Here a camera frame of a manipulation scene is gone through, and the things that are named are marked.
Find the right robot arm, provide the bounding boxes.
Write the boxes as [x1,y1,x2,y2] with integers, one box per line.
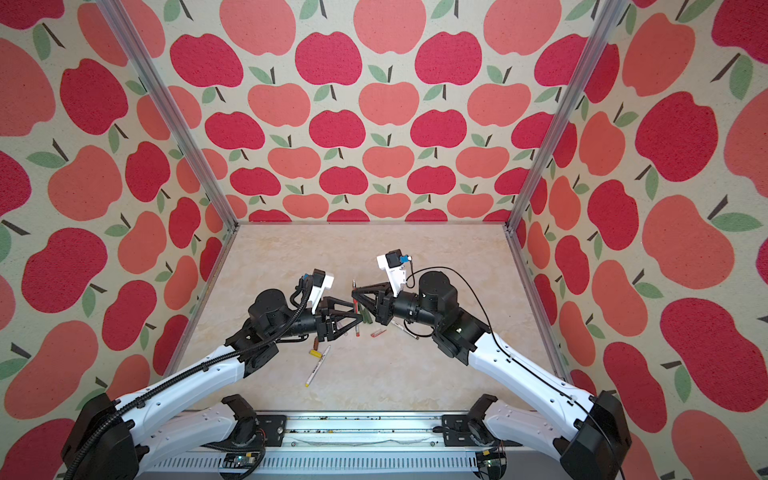
[351,271,632,479]

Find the green pen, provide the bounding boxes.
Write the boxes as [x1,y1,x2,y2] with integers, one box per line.
[351,279,360,314]

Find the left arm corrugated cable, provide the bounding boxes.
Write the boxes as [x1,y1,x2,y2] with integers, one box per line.
[62,281,316,480]

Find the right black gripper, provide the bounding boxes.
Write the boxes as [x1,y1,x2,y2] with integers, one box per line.
[350,280,442,336]

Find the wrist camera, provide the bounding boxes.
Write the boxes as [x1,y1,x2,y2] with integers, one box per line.
[307,269,334,314]
[376,249,412,296]

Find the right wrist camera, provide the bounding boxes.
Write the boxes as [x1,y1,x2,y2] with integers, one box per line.
[376,249,412,296]

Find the aluminium frame post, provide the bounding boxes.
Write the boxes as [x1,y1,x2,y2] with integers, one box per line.
[504,1,629,237]
[96,0,239,233]

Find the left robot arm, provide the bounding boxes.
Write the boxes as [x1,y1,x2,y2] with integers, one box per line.
[61,279,363,479]

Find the left aluminium frame post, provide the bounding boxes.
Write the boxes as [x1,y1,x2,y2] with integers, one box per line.
[96,0,239,233]

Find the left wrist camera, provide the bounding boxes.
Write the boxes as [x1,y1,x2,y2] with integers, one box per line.
[307,269,334,314]

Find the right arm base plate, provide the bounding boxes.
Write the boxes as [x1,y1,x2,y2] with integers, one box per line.
[432,414,521,448]

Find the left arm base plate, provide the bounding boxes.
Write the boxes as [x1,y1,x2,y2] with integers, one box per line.
[221,414,287,451]

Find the white pen yellow end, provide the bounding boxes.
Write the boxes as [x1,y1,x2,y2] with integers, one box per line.
[304,345,332,388]

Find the right aluminium frame post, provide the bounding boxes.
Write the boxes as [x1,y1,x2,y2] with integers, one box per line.
[504,1,629,237]

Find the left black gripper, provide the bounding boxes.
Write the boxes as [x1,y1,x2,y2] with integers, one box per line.
[267,296,361,345]

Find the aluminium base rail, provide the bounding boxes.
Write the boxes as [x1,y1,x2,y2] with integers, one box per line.
[141,411,567,479]

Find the white pen brown end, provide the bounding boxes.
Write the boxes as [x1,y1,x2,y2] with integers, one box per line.
[392,322,420,341]

